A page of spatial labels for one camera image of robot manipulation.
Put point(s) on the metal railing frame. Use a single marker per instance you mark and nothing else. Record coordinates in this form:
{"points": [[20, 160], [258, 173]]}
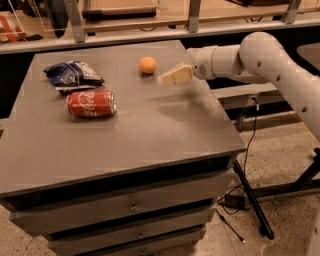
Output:
{"points": [[181, 19]]}

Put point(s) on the black stand base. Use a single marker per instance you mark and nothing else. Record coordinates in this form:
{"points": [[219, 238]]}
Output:
{"points": [[266, 196]]}

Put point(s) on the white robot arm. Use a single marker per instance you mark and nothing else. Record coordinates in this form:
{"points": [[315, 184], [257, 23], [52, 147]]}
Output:
{"points": [[260, 58]]}

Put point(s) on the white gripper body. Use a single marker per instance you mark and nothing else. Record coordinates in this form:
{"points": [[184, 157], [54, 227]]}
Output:
{"points": [[200, 64]]}

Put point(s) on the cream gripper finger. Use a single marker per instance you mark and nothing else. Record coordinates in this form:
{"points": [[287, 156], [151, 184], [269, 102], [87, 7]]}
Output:
{"points": [[173, 76], [189, 73]]}

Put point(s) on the grey drawer cabinet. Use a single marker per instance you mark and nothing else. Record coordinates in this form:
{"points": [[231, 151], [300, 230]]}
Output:
{"points": [[140, 181]]}

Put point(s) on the black power adapter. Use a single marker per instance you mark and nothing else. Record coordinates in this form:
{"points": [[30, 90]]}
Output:
{"points": [[235, 202]]}

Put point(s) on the orange white object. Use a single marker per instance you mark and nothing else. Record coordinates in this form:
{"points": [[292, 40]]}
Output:
{"points": [[9, 31]]}

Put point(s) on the blue chip bag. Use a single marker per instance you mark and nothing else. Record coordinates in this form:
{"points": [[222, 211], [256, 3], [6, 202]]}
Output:
{"points": [[73, 75]]}

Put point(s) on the red Coca-Cola can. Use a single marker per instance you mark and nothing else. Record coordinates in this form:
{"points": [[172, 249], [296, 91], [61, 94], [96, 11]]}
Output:
{"points": [[91, 103]]}

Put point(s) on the orange fruit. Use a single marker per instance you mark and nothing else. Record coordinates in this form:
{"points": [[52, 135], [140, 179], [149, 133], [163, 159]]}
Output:
{"points": [[147, 65]]}

